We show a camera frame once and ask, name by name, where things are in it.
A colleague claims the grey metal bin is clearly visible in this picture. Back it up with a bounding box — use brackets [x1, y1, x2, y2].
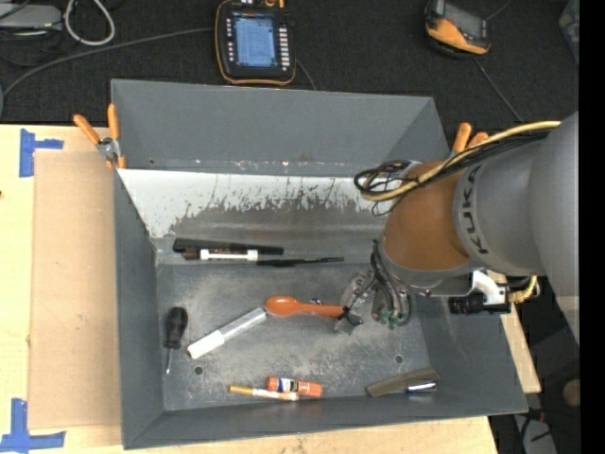
[110, 79, 530, 450]

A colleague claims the orange plastic spoon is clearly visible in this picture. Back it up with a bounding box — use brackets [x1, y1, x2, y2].
[264, 295, 347, 320]

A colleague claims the thin black stick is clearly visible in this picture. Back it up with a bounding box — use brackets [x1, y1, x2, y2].
[256, 255, 346, 269]

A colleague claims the dark green flat block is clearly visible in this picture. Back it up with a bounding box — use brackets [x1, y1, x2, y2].
[365, 367, 441, 398]

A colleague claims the orange glue stick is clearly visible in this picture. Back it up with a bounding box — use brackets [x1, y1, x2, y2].
[265, 375, 324, 398]

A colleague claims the yellow and white pen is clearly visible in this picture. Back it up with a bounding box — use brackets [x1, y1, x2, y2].
[228, 384, 301, 403]

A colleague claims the white and silver tube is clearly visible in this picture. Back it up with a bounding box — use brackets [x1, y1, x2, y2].
[185, 306, 269, 360]

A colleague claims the white marker with brown cap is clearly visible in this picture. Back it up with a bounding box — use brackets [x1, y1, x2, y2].
[182, 247, 260, 262]

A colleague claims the black marker pen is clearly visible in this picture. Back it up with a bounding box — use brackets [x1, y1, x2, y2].
[171, 237, 285, 256]

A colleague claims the brown cardboard board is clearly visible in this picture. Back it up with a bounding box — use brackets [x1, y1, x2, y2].
[26, 148, 125, 432]

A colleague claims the black cylinder on white bracket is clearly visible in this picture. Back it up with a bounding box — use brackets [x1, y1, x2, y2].
[447, 269, 514, 316]

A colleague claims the black-handled screwdriver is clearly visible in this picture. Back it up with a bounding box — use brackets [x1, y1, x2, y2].
[163, 306, 190, 376]

